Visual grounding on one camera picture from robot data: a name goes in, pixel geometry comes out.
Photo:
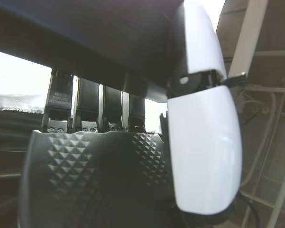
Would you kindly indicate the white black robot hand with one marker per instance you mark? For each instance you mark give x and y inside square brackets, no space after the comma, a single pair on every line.
[204,154]

